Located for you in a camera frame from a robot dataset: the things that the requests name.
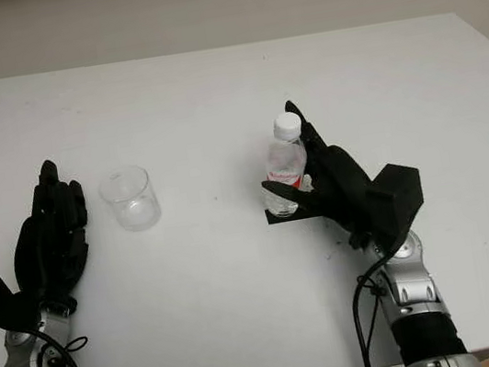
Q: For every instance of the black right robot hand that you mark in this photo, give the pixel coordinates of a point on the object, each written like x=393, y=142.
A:
x=343, y=186

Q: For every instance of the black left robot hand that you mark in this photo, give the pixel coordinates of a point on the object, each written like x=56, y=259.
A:
x=50, y=247

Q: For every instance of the clear plastic cup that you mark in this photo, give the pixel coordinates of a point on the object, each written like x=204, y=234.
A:
x=131, y=201

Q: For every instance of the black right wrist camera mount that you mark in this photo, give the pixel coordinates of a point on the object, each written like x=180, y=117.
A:
x=401, y=200

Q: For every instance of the clear water bottle white cap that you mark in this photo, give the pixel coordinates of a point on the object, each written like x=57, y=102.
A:
x=286, y=158

